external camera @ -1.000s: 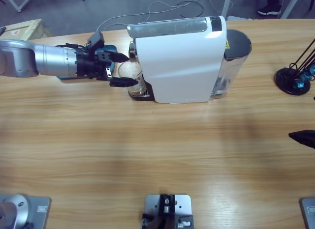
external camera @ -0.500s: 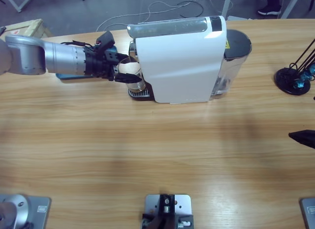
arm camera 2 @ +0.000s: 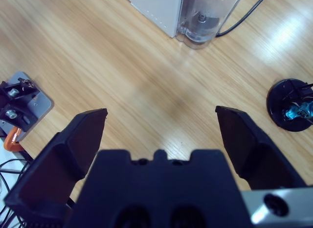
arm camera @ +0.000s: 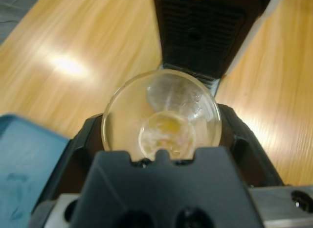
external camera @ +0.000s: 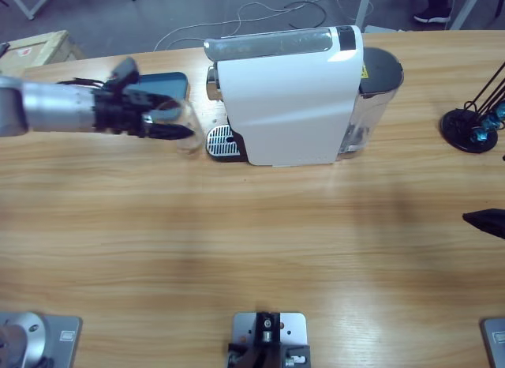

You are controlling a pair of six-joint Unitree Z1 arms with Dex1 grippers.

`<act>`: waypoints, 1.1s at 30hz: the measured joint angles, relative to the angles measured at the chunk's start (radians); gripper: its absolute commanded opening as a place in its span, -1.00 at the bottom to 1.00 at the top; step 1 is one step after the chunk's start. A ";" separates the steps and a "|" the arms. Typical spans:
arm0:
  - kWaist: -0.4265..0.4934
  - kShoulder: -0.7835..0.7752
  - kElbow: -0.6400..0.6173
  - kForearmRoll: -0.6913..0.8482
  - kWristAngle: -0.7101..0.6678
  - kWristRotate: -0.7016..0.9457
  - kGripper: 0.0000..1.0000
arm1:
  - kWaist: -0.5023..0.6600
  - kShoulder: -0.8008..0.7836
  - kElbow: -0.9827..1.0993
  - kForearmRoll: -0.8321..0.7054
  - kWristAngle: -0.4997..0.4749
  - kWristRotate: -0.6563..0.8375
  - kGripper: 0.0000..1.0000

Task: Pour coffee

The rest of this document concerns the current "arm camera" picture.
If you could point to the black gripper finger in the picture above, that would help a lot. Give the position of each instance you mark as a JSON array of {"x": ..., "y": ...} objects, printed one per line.
[
  {"x": 78, "y": 149},
  {"x": 249, "y": 154}
]

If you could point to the clear glass cup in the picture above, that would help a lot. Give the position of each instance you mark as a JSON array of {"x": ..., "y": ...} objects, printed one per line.
[{"x": 127, "y": 115}]

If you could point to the white coffee machine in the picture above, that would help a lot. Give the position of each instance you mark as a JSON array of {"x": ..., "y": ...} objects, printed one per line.
[{"x": 195, "y": 29}]

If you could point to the teal plastic tray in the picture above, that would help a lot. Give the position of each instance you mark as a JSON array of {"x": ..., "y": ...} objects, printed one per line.
[{"x": 29, "y": 164}]

